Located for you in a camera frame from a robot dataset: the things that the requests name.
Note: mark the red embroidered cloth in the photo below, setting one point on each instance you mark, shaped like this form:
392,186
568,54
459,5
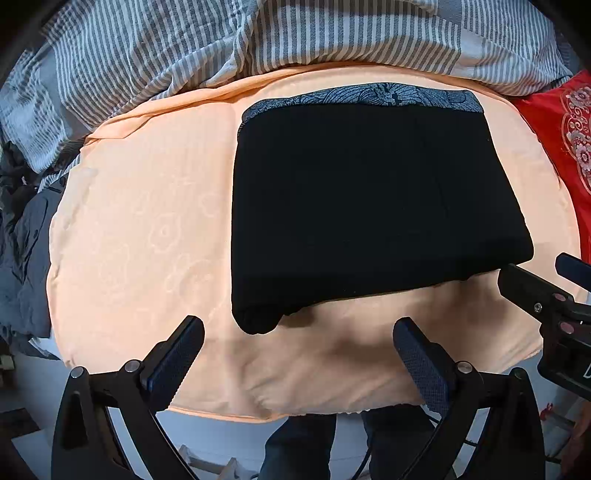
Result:
545,124

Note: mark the peach orange towel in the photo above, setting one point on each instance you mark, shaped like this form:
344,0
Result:
138,230

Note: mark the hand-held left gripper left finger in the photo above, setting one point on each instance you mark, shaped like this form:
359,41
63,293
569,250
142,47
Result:
178,355

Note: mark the black pants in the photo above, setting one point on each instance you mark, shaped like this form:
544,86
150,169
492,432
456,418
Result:
369,207

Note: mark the dark grey jacket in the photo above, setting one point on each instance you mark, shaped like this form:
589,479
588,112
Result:
27,254

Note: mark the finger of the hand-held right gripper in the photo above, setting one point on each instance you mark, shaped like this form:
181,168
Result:
526,290
575,267

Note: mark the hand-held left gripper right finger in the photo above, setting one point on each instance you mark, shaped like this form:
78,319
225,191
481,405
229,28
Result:
420,364

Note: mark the grey striped duvet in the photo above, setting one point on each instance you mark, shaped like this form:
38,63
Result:
184,41

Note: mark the person's left leg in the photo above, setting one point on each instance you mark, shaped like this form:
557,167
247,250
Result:
300,447

